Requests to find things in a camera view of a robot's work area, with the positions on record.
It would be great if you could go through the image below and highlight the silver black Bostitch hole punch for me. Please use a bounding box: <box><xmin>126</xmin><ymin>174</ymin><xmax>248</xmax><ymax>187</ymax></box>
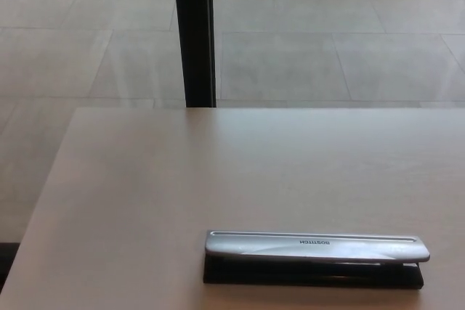
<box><xmin>202</xmin><ymin>229</ymin><xmax>431</xmax><ymax>290</ymax></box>

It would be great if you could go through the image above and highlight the black vertical frame post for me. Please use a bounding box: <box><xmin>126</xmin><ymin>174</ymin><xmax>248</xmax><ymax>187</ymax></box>
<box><xmin>172</xmin><ymin>0</ymin><xmax>218</xmax><ymax>109</ymax></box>

